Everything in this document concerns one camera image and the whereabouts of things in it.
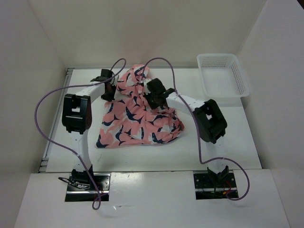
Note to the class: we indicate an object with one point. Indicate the white plastic basket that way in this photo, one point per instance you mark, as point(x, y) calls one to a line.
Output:
point(222, 76)

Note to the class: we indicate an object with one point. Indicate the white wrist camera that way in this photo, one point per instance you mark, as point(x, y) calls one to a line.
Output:
point(145, 86)
point(114, 80)

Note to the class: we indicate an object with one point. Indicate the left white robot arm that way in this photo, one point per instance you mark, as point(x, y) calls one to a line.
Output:
point(77, 119)

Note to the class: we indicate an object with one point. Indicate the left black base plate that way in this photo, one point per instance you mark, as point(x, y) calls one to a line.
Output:
point(79, 191)

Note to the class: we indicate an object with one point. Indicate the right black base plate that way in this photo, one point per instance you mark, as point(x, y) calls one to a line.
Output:
point(205, 190)

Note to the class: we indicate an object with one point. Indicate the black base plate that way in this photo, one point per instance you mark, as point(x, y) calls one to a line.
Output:
point(205, 190)
point(79, 191)

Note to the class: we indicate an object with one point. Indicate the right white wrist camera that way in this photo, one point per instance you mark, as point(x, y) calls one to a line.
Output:
point(145, 86)

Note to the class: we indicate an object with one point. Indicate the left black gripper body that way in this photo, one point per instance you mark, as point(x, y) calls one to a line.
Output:
point(112, 88)

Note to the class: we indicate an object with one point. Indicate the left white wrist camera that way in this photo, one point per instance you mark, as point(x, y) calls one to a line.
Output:
point(114, 80)

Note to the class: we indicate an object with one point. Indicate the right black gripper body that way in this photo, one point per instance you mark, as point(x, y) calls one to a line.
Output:
point(151, 98)

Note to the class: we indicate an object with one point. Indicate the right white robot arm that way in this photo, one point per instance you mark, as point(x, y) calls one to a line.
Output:
point(210, 123)

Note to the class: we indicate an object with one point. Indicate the pink shark print shorts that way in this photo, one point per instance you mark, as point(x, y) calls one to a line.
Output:
point(129, 120)

